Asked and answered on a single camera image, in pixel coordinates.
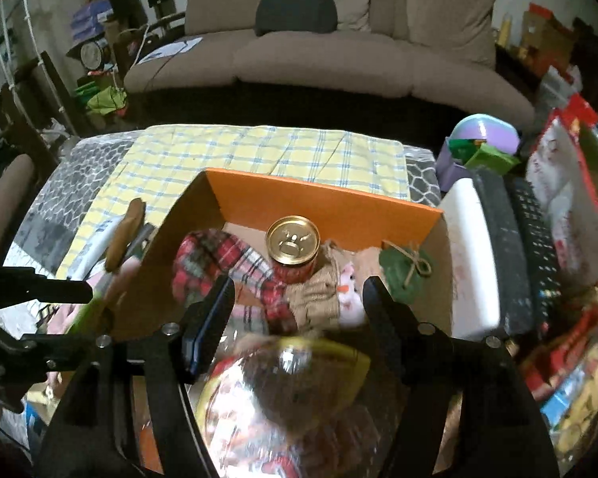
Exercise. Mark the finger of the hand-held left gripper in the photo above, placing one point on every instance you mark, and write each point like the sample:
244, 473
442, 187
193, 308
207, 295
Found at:
30, 286
55, 353

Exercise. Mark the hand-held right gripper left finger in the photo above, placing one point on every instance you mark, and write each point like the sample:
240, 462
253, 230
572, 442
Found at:
207, 331

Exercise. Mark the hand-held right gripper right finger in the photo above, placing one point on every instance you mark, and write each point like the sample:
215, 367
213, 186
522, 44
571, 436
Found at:
386, 328

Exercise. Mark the clear plastic clamshell container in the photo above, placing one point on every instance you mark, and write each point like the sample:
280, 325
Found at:
299, 408

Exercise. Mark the orange cardboard box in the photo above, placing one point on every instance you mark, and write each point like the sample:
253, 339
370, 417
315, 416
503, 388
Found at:
329, 204

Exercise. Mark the blue box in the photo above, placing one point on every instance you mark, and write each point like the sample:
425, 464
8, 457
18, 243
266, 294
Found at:
34, 423

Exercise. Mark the green ornament with twine bow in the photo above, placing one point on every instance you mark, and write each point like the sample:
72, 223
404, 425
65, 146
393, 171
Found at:
396, 269

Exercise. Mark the knit snowman doll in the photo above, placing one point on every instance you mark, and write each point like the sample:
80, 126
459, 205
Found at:
319, 294

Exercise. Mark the red plaid cloth doll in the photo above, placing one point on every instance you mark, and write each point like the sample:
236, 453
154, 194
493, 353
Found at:
214, 254

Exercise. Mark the beige armchair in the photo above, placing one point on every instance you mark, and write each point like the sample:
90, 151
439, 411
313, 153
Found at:
5, 194

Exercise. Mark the brown wooden paddle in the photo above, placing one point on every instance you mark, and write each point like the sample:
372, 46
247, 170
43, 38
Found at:
127, 229

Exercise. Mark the white box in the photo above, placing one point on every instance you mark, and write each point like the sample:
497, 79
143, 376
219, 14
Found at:
471, 249

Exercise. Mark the red can with gold top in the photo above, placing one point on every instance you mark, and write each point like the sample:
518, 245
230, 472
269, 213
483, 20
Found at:
293, 239

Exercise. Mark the grey remote control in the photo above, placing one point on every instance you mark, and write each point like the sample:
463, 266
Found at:
508, 259

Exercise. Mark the black remote control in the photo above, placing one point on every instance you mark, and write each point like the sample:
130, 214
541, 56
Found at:
535, 239

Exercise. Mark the yellow checked cloth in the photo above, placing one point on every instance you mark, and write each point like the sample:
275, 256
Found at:
229, 149

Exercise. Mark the dark wooden chair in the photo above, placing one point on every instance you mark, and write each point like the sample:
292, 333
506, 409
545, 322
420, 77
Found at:
25, 94

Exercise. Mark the green box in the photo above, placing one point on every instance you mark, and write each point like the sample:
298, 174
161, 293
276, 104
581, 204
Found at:
493, 159

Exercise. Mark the green bag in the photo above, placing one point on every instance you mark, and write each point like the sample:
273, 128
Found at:
104, 99

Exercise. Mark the purple case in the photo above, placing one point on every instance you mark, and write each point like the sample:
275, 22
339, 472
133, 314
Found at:
478, 129

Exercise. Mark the red white snack bag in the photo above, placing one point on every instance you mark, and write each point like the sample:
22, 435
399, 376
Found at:
563, 194

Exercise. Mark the round clock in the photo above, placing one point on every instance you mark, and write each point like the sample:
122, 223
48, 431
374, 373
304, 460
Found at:
92, 55

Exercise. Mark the purple storage boxes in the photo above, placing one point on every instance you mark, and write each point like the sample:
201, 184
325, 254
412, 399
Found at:
92, 17

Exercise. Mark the white papers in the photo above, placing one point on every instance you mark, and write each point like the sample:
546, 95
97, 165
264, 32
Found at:
172, 49

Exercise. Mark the beige sofa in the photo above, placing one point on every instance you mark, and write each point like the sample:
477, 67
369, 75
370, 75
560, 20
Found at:
319, 59

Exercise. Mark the dark cushion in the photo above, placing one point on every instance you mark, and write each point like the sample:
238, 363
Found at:
294, 12

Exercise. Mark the brown cardboard carton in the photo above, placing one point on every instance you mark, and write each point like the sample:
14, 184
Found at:
548, 35

